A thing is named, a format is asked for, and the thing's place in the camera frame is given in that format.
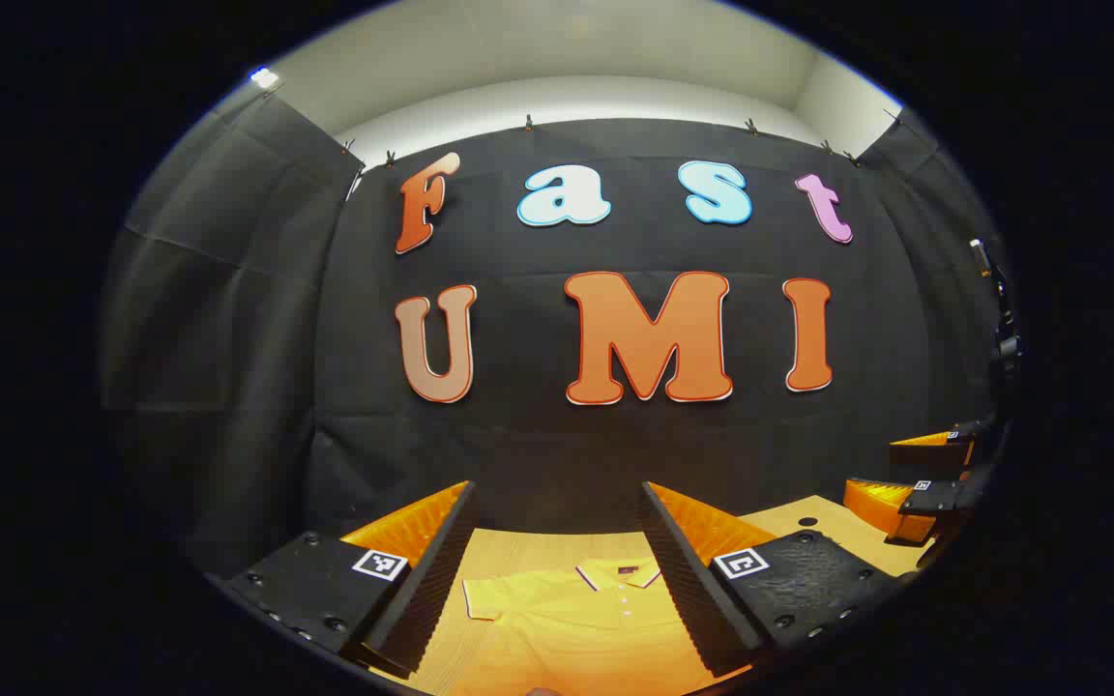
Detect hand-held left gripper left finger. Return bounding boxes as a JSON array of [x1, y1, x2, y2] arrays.
[[219, 480, 478, 680]]

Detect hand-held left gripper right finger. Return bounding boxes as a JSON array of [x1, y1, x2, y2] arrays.
[[639, 480, 906, 678]]

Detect yellow T-shirt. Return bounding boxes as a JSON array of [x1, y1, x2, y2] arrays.
[[441, 558, 751, 696]]

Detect black backdrop cloth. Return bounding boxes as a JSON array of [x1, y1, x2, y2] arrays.
[[103, 92, 1017, 581]]

